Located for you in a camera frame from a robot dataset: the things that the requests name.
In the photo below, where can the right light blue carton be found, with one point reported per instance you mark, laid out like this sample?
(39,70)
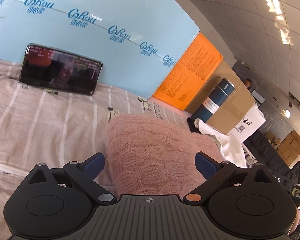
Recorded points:
(138,41)

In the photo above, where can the white garment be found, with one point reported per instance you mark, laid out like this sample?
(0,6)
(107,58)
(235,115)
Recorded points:
(231,149)

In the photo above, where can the brown cardboard box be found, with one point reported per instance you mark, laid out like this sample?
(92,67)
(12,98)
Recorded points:
(238,99)

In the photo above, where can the person's hand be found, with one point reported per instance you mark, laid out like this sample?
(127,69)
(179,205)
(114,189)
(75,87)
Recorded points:
(294,232)

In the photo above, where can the dark blue thermos bottle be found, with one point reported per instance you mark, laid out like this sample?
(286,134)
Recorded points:
(214,100)

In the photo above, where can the person in background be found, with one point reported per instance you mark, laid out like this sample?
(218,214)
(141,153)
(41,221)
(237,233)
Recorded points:
(248,84)

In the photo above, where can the black smartphone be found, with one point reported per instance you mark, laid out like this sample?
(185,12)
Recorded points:
(51,68)

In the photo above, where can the white paper bag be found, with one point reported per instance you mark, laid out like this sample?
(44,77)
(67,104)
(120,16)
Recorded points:
(251,122)

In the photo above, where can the orange printed carton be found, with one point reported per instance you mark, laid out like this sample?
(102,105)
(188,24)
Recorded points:
(189,74)

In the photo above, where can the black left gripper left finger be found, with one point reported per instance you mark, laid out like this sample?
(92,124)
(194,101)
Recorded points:
(82,175)

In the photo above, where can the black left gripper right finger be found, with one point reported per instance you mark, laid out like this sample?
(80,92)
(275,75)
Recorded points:
(217,176)

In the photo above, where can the pink knitted sweater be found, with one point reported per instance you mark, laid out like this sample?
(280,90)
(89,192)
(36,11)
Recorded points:
(150,156)

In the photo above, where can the pink patterned bed sheet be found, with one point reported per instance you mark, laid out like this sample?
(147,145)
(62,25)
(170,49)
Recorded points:
(37,126)

